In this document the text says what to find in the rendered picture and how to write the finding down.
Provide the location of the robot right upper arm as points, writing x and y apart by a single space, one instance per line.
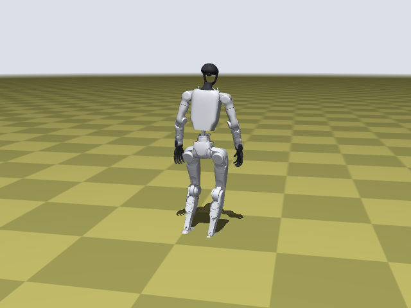
226 99

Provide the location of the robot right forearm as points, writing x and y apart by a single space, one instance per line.
236 136

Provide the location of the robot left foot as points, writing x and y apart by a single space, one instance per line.
185 231

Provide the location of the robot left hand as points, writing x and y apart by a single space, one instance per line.
178 152

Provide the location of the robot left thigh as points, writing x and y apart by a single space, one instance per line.
193 166

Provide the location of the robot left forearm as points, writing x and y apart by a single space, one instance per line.
179 133

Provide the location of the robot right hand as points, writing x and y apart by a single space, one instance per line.
239 153

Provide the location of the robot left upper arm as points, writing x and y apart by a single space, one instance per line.
183 108

